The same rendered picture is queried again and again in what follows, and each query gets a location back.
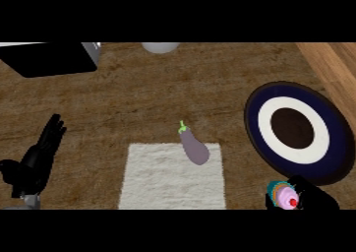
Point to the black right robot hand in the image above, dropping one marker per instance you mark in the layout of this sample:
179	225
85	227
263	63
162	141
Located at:
317	197

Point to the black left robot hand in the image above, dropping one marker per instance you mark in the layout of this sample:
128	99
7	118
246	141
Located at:
38	160

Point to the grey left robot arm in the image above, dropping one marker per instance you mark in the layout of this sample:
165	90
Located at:
27	201

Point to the dark blue and white plate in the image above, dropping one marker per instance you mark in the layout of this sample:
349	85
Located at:
300	132

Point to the white placemat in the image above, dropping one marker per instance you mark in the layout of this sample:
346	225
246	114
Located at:
173	178

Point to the purple eggplant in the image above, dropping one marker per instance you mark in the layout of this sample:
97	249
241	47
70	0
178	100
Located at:
196	147

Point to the wooden cabinet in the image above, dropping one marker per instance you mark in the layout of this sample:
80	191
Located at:
340	75

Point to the white round container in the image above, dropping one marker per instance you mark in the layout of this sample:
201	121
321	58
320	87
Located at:
160	47

